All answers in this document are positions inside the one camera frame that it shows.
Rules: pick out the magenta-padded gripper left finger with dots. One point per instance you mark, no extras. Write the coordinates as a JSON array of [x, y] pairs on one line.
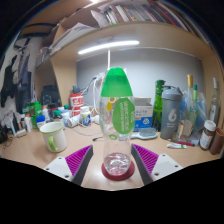
[[78, 163]]

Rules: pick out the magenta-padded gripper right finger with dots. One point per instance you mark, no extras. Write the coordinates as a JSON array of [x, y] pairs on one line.
[[148, 161]]

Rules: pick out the clear bottle with green cap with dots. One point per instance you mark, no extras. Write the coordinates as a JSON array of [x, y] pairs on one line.
[[116, 133]]

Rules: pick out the light blue hairbrush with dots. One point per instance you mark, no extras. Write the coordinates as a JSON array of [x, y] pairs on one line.
[[146, 134]]

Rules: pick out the flat round red coaster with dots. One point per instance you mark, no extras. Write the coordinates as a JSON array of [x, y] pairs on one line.
[[106, 175]]

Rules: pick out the white tube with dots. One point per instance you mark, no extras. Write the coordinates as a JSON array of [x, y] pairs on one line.
[[176, 145]]

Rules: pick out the white pill bottle blue label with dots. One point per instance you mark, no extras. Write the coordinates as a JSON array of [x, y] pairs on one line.
[[85, 117]]

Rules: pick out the white and blue box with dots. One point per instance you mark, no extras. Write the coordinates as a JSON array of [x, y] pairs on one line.
[[144, 115]]

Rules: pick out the grey shaker bottle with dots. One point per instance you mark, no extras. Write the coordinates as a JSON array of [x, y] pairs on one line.
[[170, 115]]

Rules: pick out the white bottle with blue cap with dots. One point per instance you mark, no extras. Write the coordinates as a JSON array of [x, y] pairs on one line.
[[40, 122]]

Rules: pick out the red and white canister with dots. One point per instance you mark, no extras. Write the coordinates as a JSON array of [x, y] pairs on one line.
[[76, 101]]

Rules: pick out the dark green bottle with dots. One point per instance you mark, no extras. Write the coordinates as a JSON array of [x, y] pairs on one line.
[[157, 100]]

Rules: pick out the brown pill bottle white cap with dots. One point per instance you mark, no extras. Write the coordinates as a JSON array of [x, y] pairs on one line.
[[206, 135]]

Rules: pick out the small bright green bottle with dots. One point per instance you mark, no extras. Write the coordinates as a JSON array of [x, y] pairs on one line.
[[35, 111]]

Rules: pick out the clear bottle with gold cap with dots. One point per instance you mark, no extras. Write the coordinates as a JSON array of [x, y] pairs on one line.
[[189, 106]]

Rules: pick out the brown mug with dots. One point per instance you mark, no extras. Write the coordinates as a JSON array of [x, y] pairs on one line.
[[218, 141]]

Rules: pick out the tall clear glass bottle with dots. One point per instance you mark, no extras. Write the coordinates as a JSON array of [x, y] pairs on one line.
[[215, 103]]

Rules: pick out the dark hanging clothes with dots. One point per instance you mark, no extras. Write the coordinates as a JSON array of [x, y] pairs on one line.
[[15, 80]]

